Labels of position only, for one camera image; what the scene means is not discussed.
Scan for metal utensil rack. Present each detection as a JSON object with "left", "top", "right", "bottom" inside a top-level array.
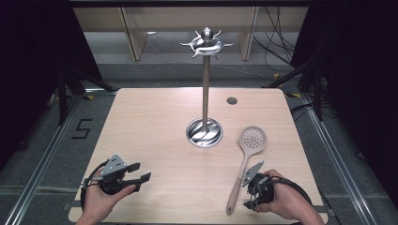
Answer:
[{"left": 179, "top": 26, "right": 235, "bottom": 149}]

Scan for black floor cables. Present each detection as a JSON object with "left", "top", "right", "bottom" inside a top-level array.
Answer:
[{"left": 252, "top": 7, "right": 297, "bottom": 73}]

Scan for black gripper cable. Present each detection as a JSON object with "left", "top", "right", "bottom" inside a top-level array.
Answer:
[
  {"left": 266, "top": 175, "right": 314, "bottom": 207},
  {"left": 79, "top": 159, "right": 109, "bottom": 212}
]

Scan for black metal stand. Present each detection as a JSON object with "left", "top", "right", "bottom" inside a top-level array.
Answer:
[
  {"left": 262, "top": 58, "right": 326, "bottom": 122},
  {"left": 56, "top": 66, "right": 117, "bottom": 127}
]

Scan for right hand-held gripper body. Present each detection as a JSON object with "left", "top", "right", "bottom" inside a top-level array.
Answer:
[{"left": 240, "top": 160, "right": 276, "bottom": 208}]

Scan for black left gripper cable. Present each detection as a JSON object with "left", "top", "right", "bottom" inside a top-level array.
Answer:
[{"left": 79, "top": 159, "right": 109, "bottom": 212}]

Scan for beige slotted spoon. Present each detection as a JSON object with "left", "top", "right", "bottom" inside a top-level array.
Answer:
[{"left": 225, "top": 125, "right": 268, "bottom": 216}]

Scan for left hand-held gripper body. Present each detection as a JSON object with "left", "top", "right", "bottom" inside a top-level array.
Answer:
[{"left": 99, "top": 153, "right": 130, "bottom": 196}]

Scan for black curtain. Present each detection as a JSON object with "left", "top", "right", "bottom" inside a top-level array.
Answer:
[
  {"left": 290, "top": 0, "right": 398, "bottom": 209},
  {"left": 0, "top": 0, "right": 103, "bottom": 172}
]

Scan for person's right hand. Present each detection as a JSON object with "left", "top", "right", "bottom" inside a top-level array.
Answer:
[{"left": 254, "top": 169, "right": 322, "bottom": 221}]

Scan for person's left hand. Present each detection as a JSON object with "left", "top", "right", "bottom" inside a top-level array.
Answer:
[{"left": 77, "top": 183, "right": 138, "bottom": 220}]

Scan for aluminium floor rail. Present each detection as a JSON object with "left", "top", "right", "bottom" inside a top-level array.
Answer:
[
  {"left": 299, "top": 93, "right": 378, "bottom": 225},
  {"left": 3, "top": 89, "right": 118, "bottom": 225}
]

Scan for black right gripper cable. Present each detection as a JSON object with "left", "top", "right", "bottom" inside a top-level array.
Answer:
[{"left": 266, "top": 175, "right": 314, "bottom": 207}]

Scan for light wooden shelf unit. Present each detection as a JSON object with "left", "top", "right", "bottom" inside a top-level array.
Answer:
[{"left": 72, "top": 7, "right": 310, "bottom": 62}]

